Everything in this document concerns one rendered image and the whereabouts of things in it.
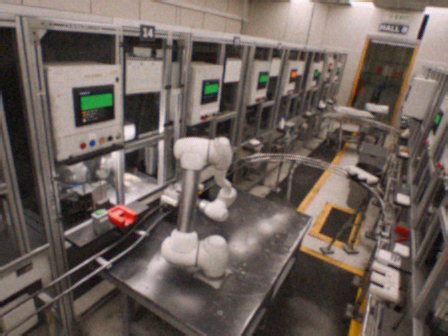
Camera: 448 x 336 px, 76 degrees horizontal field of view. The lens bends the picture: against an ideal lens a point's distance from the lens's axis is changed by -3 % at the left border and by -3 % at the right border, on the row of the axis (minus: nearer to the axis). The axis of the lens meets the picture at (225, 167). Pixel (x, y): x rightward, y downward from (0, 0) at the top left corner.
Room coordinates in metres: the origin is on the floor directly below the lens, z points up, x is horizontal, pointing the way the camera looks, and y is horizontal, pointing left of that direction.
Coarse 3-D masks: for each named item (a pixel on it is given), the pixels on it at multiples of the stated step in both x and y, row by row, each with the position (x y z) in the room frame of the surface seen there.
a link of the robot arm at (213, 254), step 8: (208, 240) 1.39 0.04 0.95; (216, 240) 1.39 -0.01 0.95; (224, 240) 1.42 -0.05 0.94; (200, 248) 1.36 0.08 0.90; (208, 248) 1.35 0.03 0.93; (216, 248) 1.34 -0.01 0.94; (224, 248) 1.36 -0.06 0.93; (200, 256) 1.33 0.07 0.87; (208, 256) 1.33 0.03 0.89; (216, 256) 1.32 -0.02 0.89; (224, 256) 1.35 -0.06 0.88; (200, 264) 1.32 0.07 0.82; (208, 264) 1.32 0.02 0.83; (216, 264) 1.32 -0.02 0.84; (224, 264) 1.35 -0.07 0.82; (208, 272) 1.33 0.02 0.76; (216, 272) 1.32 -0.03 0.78; (224, 272) 1.36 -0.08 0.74
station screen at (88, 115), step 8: (80, 96) 1.42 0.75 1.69; (88, 96) 1.46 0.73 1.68; (112, 96) 1.59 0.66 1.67; (80, 104) 1.42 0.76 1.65; (112, 104) 1.59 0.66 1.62; (80, 112) 1.41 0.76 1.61; (88, 112) 1.46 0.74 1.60; (96, 112) 1.50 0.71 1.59; (104, 112) 1.54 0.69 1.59; (112, 112) 1.59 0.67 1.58; (88, 120) 1.45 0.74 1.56; (96, 120) 1.50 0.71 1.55
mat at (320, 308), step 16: (304, 256) 2.51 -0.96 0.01; (320, 256) 2.55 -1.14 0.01; (304, 272) 2.27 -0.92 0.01; (320, 272) 2.30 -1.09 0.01; (336, 272) 2.32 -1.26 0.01; (352, 272) 2.35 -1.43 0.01; (288, 288) 2.03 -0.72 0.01; (304, 288) 2.06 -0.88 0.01; (320, 288) 2.08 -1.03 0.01; (336, 288) 2.10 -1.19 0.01; (352, 288) 2.13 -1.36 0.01; (272, 304) 1.83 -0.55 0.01; (288, 304) 1.85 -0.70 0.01; (304, 304) 1.87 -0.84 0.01; (320, 304) 1.89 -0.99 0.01; (336, 304) 1.91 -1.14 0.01; (352, 304) 1.93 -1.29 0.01; (272, 320) 1.67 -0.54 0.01; (288, 320) 1.69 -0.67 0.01; (304, 320) 1.70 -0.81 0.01; (320, 320) 1.72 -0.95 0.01; (336, 320) 1.74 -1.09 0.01; (352, 320) 1.76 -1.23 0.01
